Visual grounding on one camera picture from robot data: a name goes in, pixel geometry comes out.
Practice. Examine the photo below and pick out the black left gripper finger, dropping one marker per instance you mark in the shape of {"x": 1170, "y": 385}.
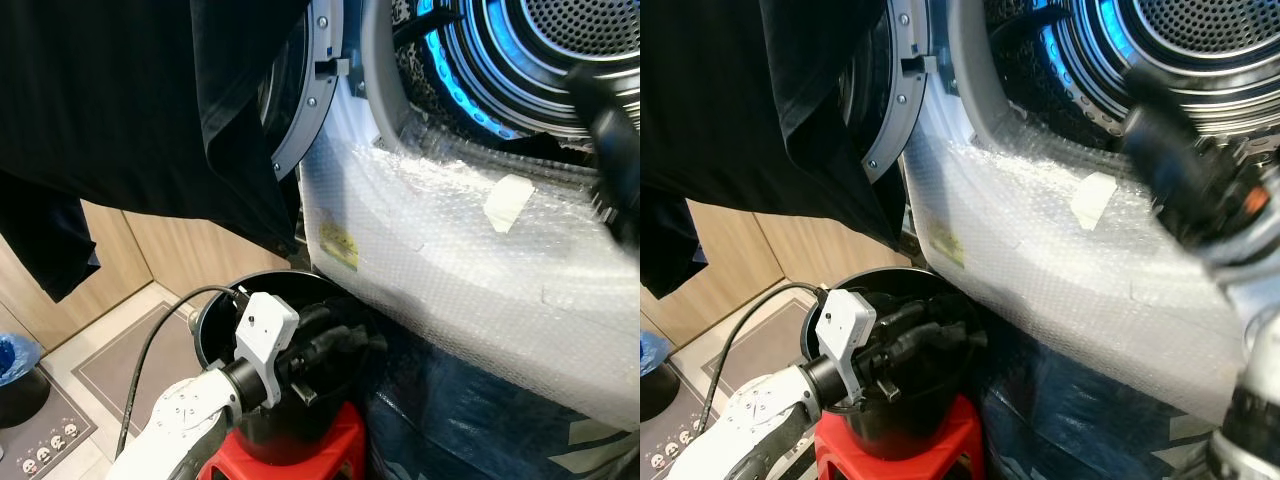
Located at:
{"x": 355, "y": 346}
{"x": 945, "y": 342}
{"x": 325, "y": 318}
{"x": 905, "y": 315}

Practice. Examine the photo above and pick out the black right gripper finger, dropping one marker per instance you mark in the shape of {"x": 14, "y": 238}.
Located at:
{"x": 1150, "y": 100}
{"x": 590, "y": 90}

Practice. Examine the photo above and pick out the dark clothes pile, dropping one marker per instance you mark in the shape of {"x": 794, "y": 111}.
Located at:
{"x": 945, "y": 372}
{"x": 350, "y": 372}

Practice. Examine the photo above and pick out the black garment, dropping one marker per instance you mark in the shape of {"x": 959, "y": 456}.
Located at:
{"x": 740, "y": 100}
{"x": 540, "y": 148}
{"x": 100, "y": 120}

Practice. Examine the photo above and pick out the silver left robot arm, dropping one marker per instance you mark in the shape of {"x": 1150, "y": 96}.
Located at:
{"x": 770, "y": 420}
{"x": 180, "y": 420}

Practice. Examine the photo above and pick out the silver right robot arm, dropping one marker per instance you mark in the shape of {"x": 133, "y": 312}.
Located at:
{"x": 1250, "y": 400}

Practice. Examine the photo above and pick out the black plastic bucket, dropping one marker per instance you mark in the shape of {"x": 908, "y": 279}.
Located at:
{"x": 300, "y": 430}
{"x": 900, "y": 430}

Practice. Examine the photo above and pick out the steel washer drum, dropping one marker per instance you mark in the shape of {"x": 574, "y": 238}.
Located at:
{"x": 500, "y": 60}
{"x": 1100, "y": 50}

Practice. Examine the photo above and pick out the yellow sticker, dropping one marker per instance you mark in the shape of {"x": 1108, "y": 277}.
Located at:
{"x": 945, "y": 243}
{"x": 340, "y": 245}

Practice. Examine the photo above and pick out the red plastic stool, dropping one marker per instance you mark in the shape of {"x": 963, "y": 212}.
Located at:
{"x": 345, "y": 450}
{"x": 960, "y": 445}

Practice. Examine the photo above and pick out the white tape piece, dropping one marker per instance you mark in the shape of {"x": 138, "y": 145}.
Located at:
{"x": 1093, "y": 200}
{"x": 508, "y": 200}

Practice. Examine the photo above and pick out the white bubble-wrapped washer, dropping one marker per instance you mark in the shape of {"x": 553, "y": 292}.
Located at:
{"x": 1050, "y": 290}
{"x": 460, "y": 290}

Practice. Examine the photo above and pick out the black hanging garment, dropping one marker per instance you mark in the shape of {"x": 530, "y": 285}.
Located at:
{"x": 740, "y": 100}
{"x": 100, "y": 120}

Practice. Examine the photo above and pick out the blue woven bag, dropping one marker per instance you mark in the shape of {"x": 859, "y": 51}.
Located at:
{"x": 470, "y": 430}
{"x": 1080, "y": 430}

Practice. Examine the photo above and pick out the grey printed floor mat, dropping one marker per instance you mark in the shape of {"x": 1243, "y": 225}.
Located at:
{"x": 40, "y": 440}
{"x": 680, "y": 455}
{"x": 110, "y": 360}
{"x": 740, "y": 345}

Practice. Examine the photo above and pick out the wooden cabinet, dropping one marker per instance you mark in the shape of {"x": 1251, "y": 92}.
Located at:
{"x": 180, "y": 250}
{"x": 760, "y": 250}

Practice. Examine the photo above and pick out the grey washer door seal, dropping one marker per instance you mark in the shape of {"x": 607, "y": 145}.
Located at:
{"x": 965, "y": 70}
{"x": 385, "y": 70}

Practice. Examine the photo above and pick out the black bin with blue bag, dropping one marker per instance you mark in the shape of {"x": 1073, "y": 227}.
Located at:
{"x": 18, "y": 380}
{"x": 652, "y": 370}

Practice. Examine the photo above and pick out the grey washer door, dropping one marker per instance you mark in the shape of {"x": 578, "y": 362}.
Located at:
{"x": 318, "y": 90}
{"x": 905, "y": 90}

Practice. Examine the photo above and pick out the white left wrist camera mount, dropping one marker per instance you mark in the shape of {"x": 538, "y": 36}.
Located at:
{"x": 845, "y": 330}
{"x": 262, "y": 330}

